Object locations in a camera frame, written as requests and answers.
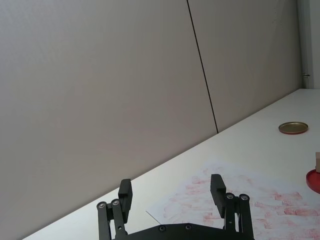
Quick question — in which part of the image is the round gold metal lid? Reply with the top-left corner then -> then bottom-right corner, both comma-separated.
278,121 -> 308,136

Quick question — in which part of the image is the white paper with red stamps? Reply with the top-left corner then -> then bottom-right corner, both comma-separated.
145,160 -> 320,240

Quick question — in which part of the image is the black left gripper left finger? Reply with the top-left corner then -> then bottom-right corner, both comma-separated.
96,178 -> 134,240

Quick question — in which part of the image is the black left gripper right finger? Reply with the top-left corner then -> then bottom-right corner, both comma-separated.
210,173 -> 255,240

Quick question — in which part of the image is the round red ink pad tin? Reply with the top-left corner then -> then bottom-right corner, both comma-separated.
305,168 -> 320,195

